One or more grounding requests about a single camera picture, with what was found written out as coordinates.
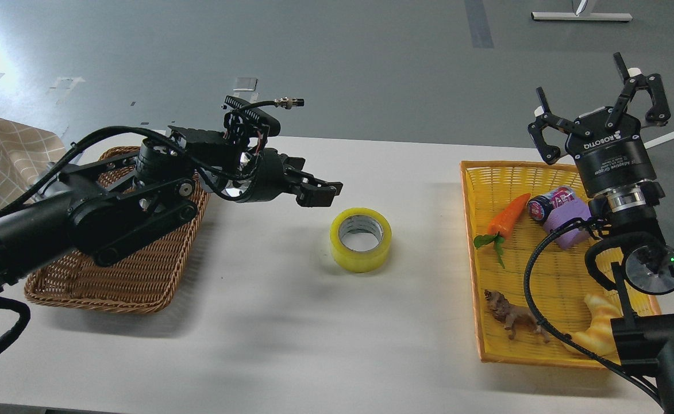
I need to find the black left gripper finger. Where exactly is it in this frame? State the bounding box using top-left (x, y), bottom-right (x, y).
top-left (293, 168), bottom-right (344, 208)

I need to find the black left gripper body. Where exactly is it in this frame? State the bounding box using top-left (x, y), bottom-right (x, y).
top-left (222, 148), bottom-right (306, 204)

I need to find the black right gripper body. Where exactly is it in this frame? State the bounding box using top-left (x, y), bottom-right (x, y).
top-left (565, 107), bottom-right (657, 198)

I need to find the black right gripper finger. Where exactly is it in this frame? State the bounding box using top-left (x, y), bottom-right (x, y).
top-left (604, 52), bottom-right (672, 128)
top-left (527, 87), bottom-right (589, 166)

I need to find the yellow tape roll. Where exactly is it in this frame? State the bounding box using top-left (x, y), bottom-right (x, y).
top-left (329, 208), bottom-right (392, 273)

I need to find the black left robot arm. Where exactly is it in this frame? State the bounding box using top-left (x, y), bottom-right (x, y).
top-left (0, 96), bottom-right (344, 354)

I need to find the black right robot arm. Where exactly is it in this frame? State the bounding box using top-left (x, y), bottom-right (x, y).
top-left (523, 53), bottom-right (674, 413)

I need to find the small black can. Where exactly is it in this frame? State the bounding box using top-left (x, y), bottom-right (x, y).
top-left (527, 186), bottom-right (577, 224)

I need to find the yellow plastic basket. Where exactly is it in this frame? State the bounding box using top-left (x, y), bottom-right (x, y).
top-left (460, 160), bottom-right (662, 369)

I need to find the purple sponge block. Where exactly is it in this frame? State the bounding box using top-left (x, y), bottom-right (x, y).
top-left (542, 200), bottom-right (596, 251)

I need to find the orange toy carrot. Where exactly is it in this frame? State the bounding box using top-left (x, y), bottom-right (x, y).
top-left (472, 192), bottom-right (531, 269)

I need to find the white stand base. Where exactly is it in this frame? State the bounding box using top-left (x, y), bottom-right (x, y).
top-left (530, 1), bottom-right (633, 23)

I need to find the brown wicker basket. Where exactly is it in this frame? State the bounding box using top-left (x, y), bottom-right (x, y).
top-left (25, 143), bottom-right (209, 314)

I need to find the brown toy lion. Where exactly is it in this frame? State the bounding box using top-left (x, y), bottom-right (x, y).
top-left (483, 289), bottom-right (550, 343)

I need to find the yellow toy croissant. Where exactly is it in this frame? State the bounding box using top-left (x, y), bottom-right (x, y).
top-left (564, 293), bottom-right (623, 357)

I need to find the beige checkered cloth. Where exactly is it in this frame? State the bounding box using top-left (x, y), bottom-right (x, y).
top-left (0, 118), bottom-right (66, 209)

